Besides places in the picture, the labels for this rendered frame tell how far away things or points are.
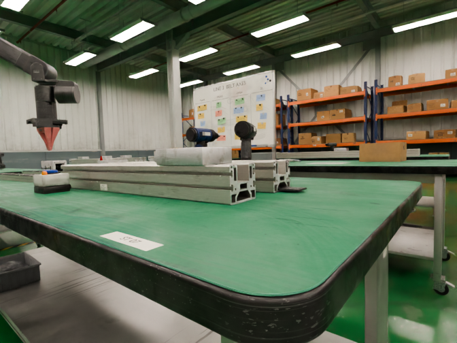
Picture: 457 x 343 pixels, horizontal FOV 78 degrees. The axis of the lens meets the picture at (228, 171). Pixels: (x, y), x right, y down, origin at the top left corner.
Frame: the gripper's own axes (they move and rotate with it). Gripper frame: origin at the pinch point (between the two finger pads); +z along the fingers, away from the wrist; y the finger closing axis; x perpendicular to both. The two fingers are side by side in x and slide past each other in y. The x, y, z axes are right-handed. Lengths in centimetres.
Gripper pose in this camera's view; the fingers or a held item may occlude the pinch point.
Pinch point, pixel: (49, 148)
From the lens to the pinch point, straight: 110.1
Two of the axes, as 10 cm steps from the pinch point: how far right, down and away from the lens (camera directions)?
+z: 0.4, 10.0, 0.7
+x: -7.8, -0.1, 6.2
